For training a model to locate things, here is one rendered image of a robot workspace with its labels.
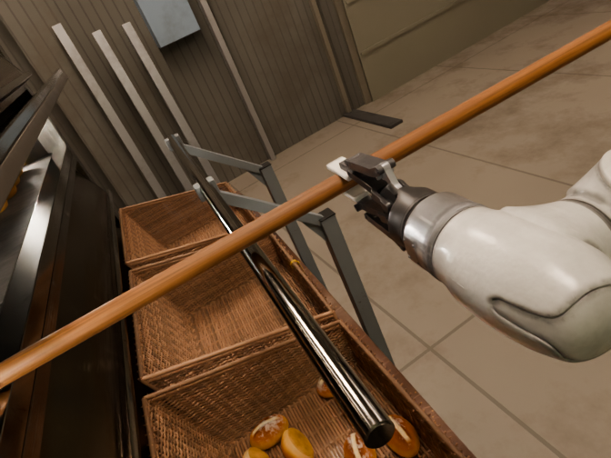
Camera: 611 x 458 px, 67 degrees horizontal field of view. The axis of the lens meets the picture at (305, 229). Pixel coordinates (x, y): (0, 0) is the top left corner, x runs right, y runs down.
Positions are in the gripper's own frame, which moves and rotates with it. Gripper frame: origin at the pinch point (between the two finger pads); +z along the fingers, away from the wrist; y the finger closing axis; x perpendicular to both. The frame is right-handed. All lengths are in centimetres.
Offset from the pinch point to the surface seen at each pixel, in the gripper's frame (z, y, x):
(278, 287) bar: -11.7, 2.3, -17.9
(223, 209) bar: 17.8, 2.3, -17.7
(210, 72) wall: 335, 30, 44
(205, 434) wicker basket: 24, 53, -46
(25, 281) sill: 32, 2, -56
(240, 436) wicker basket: 25, 60, -40
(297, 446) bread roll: 9, 55, -28
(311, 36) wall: 341, 41, 138
